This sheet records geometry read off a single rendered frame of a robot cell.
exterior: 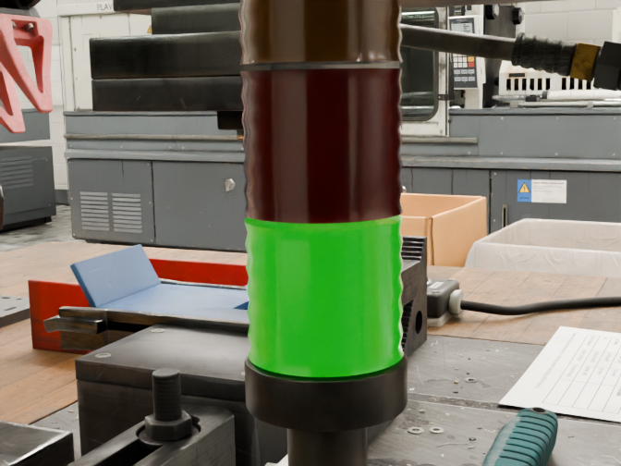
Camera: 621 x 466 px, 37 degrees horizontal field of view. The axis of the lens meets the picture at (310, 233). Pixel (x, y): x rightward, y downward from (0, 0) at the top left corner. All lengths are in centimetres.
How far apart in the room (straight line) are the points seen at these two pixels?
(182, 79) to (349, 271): 25
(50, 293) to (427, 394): 33
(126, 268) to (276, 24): 40
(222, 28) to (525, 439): 27
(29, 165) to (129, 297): 726
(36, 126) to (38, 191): 54
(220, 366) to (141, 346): 6
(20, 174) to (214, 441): 739
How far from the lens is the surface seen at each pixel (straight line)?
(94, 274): 57
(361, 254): 21
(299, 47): 20
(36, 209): 792
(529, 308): 88
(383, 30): 21
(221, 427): 40
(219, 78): 43
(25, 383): 73
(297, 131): 20
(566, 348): 78
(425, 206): 334
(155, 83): 45
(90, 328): 55
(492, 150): 511
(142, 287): 60
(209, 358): 46
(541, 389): 68
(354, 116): 20
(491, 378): 70
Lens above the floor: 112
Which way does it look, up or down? 9 degrees down
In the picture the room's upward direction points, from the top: 1 degrees counter-clockwise
